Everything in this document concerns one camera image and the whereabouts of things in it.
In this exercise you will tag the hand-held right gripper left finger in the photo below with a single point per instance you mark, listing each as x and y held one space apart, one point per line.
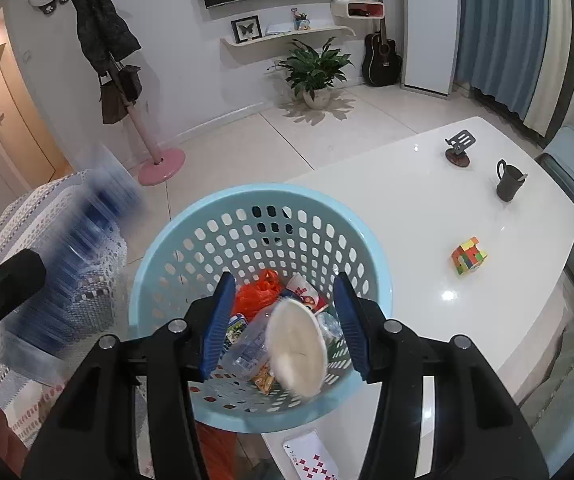
217 325

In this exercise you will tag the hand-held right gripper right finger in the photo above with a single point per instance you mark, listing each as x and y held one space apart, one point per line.
354 330

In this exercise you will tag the orange plastic bag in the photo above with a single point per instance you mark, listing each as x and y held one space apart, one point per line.
254 295

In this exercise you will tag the white paper bowl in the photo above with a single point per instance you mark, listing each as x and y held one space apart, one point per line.
294 345

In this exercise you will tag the red and white food container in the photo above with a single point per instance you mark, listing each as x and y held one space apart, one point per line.
304 292

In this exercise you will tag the blue and white carton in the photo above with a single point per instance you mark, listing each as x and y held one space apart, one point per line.
87 240

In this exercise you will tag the light blue plastic basket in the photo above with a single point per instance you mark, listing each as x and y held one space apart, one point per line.
267 192

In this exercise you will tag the small green drink carton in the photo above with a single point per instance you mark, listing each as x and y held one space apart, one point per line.
236 327

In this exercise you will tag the clear plastic wrapper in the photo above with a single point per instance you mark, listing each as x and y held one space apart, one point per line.
329 327

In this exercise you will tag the striped woven blanket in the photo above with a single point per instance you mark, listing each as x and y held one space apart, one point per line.
22 400

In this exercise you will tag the colourful puzzle cube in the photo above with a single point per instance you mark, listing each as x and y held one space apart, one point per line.
468 257

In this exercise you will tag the diamond playing card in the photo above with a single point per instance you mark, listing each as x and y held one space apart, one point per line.
312 460

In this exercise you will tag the pink coat rack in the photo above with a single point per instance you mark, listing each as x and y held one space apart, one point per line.
162 167

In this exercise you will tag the beige hallway door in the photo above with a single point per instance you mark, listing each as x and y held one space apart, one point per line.
22 120

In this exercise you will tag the black phone stand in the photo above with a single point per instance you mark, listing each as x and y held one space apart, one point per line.
459 152

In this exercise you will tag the black cup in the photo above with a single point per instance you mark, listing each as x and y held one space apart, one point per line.
509 185

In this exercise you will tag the grey green cushion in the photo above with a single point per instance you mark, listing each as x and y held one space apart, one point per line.
567 370

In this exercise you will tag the brown bag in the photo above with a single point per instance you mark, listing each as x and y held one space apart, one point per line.
113 102

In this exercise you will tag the black bag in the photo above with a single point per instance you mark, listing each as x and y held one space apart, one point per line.
131 82

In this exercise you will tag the green potted plant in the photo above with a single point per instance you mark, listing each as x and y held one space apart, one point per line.
314 70

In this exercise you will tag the black acoustic guitar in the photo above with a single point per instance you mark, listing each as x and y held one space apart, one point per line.
381 62

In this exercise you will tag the teal sofa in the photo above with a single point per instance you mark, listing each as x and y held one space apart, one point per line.
572 170

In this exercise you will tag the black coat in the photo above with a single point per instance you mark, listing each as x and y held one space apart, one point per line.
99 20

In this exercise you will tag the framed butterfly picture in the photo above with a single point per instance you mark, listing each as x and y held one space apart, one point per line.
246 29

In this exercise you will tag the white paper card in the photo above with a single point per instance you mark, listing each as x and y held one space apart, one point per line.
278 30

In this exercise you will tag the small decorated pot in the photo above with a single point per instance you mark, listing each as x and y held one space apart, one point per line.
302 22

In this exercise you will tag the white standing air conditioner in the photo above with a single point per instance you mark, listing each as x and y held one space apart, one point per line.
427 25

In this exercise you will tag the white and red shelf unit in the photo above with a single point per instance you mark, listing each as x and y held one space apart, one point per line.
339 7

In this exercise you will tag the blue and beige curtain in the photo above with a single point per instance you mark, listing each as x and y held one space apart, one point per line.
517 50

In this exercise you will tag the white light switch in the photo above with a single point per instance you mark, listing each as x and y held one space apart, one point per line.
28 54

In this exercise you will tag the short curved wall shelf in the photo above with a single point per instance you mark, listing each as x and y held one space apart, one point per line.
247 42

